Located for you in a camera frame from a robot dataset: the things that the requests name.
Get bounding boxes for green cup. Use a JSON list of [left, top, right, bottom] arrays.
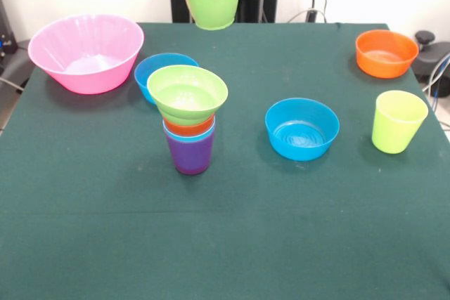
[[185, 0, 240, 31]]

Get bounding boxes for green bowl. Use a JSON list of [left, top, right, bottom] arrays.
[[146, 64, 229, 127]]

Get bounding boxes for orange cup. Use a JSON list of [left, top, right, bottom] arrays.
[[164, 114, 216, 137]]

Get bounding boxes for blue cup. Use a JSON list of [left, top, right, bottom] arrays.
[[162, 119, 217, 144]]

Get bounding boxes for blue bowl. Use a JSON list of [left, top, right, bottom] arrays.
[[134, 53, 200, 105], [264, 97, 341, 162]]

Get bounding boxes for purple cup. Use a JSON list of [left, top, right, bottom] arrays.
[[165, 129, 216, 176]]

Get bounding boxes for orange bowl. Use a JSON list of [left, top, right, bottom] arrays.
[[354, 29, 420, 79]]

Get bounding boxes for black office chair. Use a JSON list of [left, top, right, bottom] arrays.
[[411, 30, 450, 86]]

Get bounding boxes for large pink bowl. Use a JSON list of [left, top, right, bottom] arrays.
[[27, 14, 146, 96]]

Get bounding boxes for yellow-green cup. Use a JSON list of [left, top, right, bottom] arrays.
[[371, 90, 429, 155]]

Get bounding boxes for black device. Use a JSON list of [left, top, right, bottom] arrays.
[[0, 0, 18, 58]]

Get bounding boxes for dark green table cloth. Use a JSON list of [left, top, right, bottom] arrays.
[[0, 21, 450, 300]]

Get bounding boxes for blue cable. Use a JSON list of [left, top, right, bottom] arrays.
[[421, 52, 450, 104]]

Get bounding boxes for grey cable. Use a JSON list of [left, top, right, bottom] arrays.
[[0, 77, 25, 94]]

